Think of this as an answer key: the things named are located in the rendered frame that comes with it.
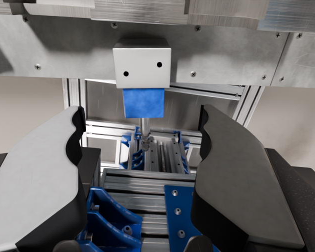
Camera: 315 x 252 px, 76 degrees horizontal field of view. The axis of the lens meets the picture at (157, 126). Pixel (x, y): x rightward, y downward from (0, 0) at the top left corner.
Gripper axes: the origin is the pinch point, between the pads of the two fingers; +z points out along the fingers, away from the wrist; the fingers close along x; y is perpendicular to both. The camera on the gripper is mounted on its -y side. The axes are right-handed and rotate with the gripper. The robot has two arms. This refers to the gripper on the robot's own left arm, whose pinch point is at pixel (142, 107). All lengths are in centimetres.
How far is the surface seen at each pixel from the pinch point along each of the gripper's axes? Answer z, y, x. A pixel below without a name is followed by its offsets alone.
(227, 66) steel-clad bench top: 12.9, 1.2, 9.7
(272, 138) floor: 93, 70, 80
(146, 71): 7.4, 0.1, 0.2
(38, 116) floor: 92, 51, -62
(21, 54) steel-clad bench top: 12.7, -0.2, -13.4
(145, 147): 9.6, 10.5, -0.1
